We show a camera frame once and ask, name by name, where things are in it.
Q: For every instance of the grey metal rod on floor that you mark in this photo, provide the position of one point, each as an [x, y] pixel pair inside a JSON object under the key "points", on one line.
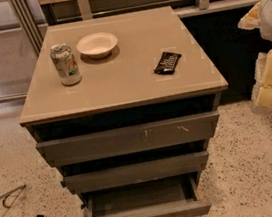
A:
{"points": [[3, 197]]}

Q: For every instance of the white paper bowl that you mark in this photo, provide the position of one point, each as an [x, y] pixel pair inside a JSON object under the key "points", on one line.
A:
{"points": [[98, 45]]}

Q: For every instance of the grey drawer cabinet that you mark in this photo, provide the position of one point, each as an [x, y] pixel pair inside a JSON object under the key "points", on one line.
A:
{"points": [[122, 90]]}

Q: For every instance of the grey drawer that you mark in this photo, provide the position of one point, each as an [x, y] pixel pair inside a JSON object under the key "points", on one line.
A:
{"points": [[128, 140], [169, 197], [136, 173]]}

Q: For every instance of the grey middle drawer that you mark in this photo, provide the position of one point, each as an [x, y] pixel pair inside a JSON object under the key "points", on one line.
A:
{"points": [[136, 173]]}

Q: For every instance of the grey top drawer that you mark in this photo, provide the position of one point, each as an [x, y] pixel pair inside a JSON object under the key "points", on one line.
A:
{"points": [[128, 140]]}

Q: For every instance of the white green soda can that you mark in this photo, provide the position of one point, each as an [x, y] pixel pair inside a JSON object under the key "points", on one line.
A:
{"points": [[66, 64]]}

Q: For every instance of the grey bottom drawer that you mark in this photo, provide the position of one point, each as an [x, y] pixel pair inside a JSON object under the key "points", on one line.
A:
{"points": [[169, 197]]}

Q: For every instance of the black snack bar wrapper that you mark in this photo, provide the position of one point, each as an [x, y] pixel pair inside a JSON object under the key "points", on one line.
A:
{"points": [[168, 63]]}

